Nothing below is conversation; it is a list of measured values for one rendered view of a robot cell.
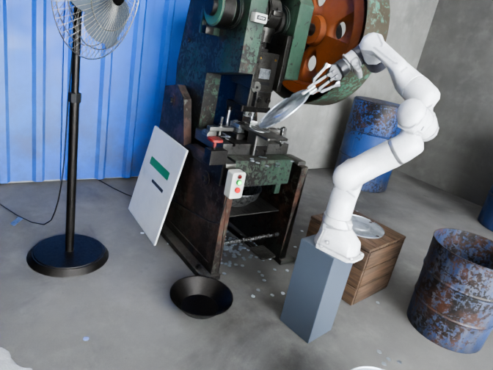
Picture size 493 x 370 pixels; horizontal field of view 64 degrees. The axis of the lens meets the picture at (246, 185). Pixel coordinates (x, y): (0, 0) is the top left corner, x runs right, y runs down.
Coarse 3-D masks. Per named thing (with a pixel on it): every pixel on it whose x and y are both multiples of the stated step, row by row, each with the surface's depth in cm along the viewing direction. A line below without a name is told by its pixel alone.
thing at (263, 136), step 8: (248, 128) 207; (256, 128) 208; (264, 128) 212; (248, 136) 210; (256, 136) 204; (264, 136) 198; (272, 136) 201; (280, 136) 205; (256, 144) 206; (264, 144) 209; (256, 152) 207; (264, 152) 211
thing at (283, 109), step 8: (296, 96) 190; (304, 96) 181; (280, 104) 197; (288, 104) 186; (296, 104) 179; (272, 112) 195; (280, 112) 183; (288, 112) 177; (264, 120) 193; (272, 120) 184; (280, 120) 175
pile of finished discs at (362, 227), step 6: (354, 216) 236; (360, 216) 236; (354, 222) 225; (360, 222) 226; (366, 222) 230; (372, 222) 232; (354, 228) 218; (360, 228) 219; (366, 228) 220; (372, 228) 223; (378, 228) 225; (360, 234) 213; (366, 234) 214; (372, 234) 216; (378, 234) 217
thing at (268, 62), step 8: (264, 48) 202; (264, 56) 199; (272, 56) 202; (264, 64) 201; (272, 64) 204; (264, 72) 203; (272, 72) 206; (256, 80) 202; (264, 80) 205; (272, 80) 208; (240, 88) 209; (248, 88) 203; (256, 88) 202; (264, 88) 207; (240, 96) 209; (248, 96) 204; (256, 96) 202; (264, 96) 205; (248, 104) 205; (256, 104) 204; (264, 104) 207
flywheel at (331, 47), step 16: (336, 0) 209; (352, 0) 200; (320, 16) 216; (336, 16) 209; (352, 16) 201; (320, 32) 215; (336, 32) 221; (352, 32) 197; (320, 48) 220; (336, 48) 211; (304, 64) 230; (320, 64) 220; (288, 80) 237; (304, 80) 231; (320, 96) 230
